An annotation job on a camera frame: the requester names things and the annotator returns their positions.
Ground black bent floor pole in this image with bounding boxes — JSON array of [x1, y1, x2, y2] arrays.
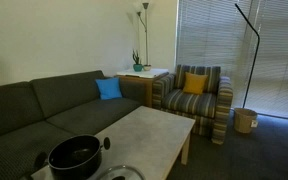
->
[[234, 3, 261, 109]]

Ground plant in teal pot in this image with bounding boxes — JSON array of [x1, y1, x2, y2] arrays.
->
[[131, 49, 144, 73]]

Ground blue square cushion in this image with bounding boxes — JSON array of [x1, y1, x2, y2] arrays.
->
[[95, 77, 123, 101]]

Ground silver two-head floor lamp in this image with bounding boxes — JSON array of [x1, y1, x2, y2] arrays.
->
[[132, 1, 151, 68]]

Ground striped fabric armchair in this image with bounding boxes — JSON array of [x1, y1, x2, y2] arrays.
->
[[151, 64, 234, 146]]

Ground white window blinds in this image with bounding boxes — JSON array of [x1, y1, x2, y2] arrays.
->
[[176, 0, 288, 122]]

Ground black cooking pot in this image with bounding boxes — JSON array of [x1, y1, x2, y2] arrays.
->
[[33, 134, 112, 180]]

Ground yellow square cushion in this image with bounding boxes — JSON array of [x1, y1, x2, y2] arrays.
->
[[182, 71, 209, 96]]

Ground beige round waste basket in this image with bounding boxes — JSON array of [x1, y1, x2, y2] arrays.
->
[[233, 107, 259, 135]]

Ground dark grey fabric sofa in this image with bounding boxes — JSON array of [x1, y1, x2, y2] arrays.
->
[[0, 69, 148, 180]]

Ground grey top coffee table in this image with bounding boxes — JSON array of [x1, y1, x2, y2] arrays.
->
[[18, 105, 197, 180]]

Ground wooden side table white top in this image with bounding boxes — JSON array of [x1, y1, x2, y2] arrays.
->
[[114, 68, 170, 108]]

